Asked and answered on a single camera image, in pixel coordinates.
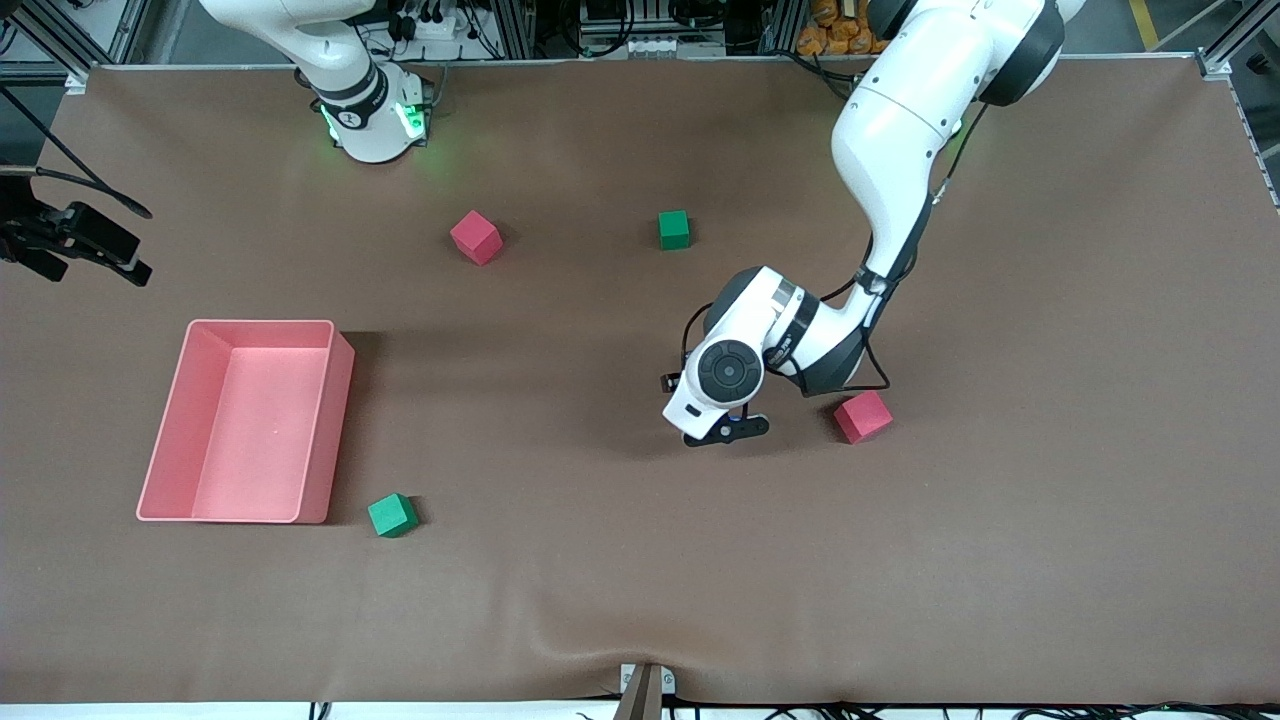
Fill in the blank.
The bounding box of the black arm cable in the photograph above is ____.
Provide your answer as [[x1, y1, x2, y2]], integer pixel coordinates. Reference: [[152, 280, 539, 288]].
[[0, 84, 154, 219], [682, 100, 991, 397]]

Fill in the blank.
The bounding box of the white power strip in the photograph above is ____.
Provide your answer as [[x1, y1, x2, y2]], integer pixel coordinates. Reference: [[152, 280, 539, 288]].
[[583, 35, 726, 59]]

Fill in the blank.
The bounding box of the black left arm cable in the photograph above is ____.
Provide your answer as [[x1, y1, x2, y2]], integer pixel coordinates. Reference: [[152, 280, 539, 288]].
[[682, 100, 991, 397]]

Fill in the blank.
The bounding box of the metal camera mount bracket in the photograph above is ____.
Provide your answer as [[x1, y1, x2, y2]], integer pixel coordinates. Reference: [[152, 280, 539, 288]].
[[618, 662, 677, 720]]

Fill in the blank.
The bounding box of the aluminium frame post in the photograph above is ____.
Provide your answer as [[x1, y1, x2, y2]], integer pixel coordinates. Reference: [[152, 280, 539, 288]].
[[1195, 0, 1280, 79], [0, 0, 151, 79]]

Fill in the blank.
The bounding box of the pile of orange objects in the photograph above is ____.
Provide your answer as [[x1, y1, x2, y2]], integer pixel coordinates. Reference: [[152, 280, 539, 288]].
[[797, 0, 891, 57]]

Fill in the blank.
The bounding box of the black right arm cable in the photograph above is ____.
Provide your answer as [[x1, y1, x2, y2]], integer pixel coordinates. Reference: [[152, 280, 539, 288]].
[[0, 84, 154, 219]]

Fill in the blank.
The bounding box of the pink plastic tray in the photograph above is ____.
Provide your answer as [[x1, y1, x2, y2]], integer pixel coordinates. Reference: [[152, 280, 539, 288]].
[[136, 319, 356, 525]]

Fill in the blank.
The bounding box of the brown table cover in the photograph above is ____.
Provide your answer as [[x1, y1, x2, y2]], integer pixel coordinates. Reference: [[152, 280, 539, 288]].
[[0, 55, 1280, 706]]

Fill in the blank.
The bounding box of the pink cube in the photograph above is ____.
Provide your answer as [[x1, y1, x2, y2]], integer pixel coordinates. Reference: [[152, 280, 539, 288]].
[[834, 389, 894, 445], [450, 210, 504, 267]]

